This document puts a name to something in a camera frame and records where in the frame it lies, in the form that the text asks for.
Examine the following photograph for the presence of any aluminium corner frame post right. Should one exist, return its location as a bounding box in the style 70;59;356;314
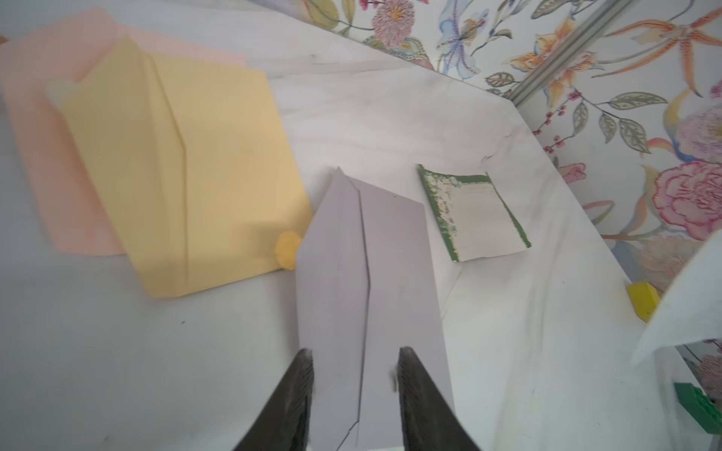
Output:
505;1;637;106

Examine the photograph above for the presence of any pink envelope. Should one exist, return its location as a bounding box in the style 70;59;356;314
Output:
1;8;246;257

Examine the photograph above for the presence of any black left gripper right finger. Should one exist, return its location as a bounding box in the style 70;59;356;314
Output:
397;347;479;451

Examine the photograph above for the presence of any green tag label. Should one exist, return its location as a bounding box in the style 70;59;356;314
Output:
674;383;721;435

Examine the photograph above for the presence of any yellow envelope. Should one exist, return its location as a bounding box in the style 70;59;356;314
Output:
46;39;313;298

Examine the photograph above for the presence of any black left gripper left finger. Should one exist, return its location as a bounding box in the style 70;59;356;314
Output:
235;349;314;451

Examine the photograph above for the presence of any yellow toy block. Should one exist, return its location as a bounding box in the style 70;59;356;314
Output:
626;282;660;322

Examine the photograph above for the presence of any grey lavender envelope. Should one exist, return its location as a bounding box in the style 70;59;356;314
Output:
295;171;453;450

